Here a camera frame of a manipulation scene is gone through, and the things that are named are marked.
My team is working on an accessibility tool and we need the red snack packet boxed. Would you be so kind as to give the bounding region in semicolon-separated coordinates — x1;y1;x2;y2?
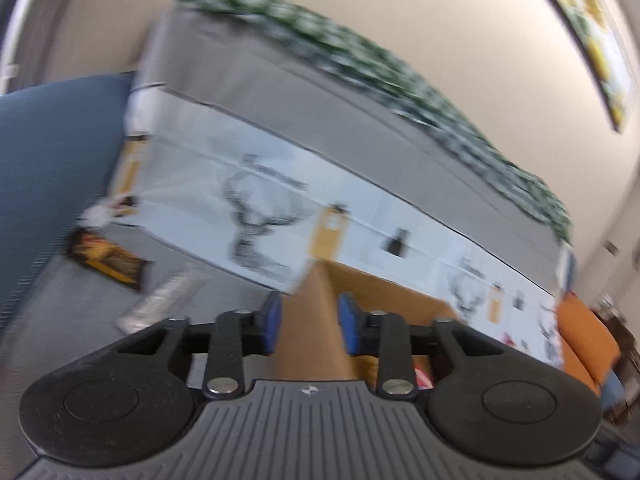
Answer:
414;366;434;390

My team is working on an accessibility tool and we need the black gold snack bar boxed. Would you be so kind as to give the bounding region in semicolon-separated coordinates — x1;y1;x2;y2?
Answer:
65;228;151;292

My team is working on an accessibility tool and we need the cardboard box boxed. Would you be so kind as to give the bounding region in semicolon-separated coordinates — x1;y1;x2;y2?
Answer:
272;260;458;388

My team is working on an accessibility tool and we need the silver snack packet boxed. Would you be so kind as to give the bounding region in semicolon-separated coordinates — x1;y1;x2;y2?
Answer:
116;264;210;335

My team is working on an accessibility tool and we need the orange cushion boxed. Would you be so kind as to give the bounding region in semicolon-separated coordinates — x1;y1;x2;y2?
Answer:
556;294;620;396

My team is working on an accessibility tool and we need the green checkered cloth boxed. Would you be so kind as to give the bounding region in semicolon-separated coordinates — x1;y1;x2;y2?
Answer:
180;0;573;242

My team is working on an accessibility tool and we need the blue sofa armrest cushion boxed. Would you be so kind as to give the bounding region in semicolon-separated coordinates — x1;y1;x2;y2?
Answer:
1;73;134;328

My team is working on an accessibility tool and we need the grey sofa backrest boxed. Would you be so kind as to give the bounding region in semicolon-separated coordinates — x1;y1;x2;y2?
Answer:
129;4;560;289

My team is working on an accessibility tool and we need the framed wall picture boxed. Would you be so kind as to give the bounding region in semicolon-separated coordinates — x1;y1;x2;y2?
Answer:
548;0;638;134

